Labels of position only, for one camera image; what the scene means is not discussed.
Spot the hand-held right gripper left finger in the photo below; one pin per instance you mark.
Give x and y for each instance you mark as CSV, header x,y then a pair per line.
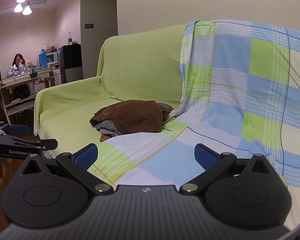
x,y
86,156

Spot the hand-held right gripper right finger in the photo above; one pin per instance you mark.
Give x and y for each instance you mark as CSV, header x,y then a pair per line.
x,y
205,156

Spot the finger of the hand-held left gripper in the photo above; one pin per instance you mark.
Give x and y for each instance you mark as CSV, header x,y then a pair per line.
x,y
48,143
17,129

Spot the brown garment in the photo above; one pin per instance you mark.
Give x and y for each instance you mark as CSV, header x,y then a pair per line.
x,y
132,116

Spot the grey-blue garment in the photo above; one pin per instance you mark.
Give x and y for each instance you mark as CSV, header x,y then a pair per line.
x,y
107,129

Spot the wooden folding table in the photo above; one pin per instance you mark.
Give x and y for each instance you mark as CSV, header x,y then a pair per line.
x,y
0,88

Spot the dark pot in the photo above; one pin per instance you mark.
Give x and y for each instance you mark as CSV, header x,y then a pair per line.
x,y
33,73

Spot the blue thermos jug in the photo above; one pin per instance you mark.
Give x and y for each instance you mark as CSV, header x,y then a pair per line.
x,y
43,60

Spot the light blue microwave oven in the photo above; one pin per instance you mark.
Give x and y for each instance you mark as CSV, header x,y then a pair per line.
x,y
52,58

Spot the checked blue green blanket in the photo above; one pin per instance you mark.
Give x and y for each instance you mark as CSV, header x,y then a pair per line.
x,y
227,80

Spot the black refrigerator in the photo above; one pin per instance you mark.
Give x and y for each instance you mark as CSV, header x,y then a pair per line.
x,y
71,60

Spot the green covered sofa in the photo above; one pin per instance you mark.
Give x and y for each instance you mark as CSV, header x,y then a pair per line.
x,y
140,67

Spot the clear water bottle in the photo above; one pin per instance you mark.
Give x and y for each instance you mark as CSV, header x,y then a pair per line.
x,y
70,40

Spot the dark wall switch plate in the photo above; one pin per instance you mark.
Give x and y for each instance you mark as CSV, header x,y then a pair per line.
x,y
89,25

